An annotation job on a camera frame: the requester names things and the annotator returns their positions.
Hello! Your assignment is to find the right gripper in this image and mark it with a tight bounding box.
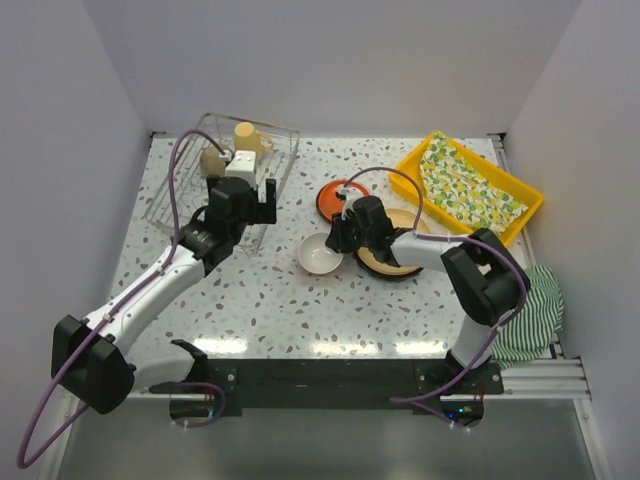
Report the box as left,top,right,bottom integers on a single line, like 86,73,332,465
325,209,374,254

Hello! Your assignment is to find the dark brown beige plate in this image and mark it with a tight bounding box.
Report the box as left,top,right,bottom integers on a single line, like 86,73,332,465
353,248,422,281

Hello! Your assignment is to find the yellow plate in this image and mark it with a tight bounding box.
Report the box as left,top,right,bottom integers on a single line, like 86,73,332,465
355,207,432,276

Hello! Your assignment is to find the orange plate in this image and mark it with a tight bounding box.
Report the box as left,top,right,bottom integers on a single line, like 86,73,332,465
315,180,346,223

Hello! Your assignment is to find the orange ceramic bowl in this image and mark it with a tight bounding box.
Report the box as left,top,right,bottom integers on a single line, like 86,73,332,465
297,232,344,275

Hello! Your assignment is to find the beige small plate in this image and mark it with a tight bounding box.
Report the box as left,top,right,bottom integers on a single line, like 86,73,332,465
199,146,232,178

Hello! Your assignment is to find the yellow ceramic mug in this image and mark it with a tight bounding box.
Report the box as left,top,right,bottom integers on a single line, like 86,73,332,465
233,122,274,160

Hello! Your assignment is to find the teal embossed plate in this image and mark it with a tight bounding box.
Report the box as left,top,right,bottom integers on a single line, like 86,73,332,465
357,260,422,282

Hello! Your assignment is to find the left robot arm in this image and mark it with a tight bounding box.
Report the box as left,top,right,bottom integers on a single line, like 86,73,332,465
51,176,277,414

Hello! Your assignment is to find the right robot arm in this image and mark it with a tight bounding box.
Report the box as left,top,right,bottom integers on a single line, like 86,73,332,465
326,191,530,393

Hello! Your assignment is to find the yellow plastic tray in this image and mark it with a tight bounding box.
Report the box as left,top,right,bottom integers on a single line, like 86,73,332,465
389,132,544,245

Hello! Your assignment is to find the lemon print cloth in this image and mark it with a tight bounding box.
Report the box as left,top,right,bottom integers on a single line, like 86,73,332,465
420,132,528,234

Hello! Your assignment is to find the green striped cloth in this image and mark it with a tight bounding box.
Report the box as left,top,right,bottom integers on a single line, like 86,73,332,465
492,265,564,370

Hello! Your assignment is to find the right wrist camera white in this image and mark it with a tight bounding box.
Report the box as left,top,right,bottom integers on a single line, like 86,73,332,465
336,186,361,220

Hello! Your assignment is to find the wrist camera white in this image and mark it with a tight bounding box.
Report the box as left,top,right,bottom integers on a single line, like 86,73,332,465
336,186,361,220
222,150,257,188

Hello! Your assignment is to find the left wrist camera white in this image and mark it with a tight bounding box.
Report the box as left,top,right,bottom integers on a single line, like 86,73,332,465
222,150,257,188

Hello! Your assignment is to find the chrome wire dish rack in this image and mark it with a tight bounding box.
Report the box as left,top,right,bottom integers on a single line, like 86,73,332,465
143,111,300,259

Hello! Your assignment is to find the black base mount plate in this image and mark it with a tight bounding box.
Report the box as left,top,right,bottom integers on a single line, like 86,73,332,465
149,359,504,426

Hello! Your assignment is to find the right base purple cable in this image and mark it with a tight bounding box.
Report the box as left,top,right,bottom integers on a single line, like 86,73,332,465
389,389,474,431

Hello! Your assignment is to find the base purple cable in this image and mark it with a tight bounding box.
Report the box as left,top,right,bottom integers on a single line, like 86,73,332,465
389,389,474,431
169,382,226,429

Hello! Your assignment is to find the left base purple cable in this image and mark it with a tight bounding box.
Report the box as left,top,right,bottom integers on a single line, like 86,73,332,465
169,382,226,429

